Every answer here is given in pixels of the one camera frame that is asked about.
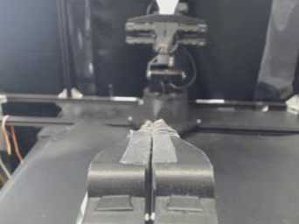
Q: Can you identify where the grey hanging sheet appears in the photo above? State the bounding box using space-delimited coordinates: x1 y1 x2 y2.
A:
255 0 299 102

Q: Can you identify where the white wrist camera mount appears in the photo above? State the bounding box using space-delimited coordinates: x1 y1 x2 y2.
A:
154 0 182 16

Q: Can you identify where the orange cable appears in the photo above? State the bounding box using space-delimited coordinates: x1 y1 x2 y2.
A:
2 114 14 156
10 125 26 163

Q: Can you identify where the white frame bracket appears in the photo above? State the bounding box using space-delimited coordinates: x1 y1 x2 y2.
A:
58 87 85 100
285 94 299 115

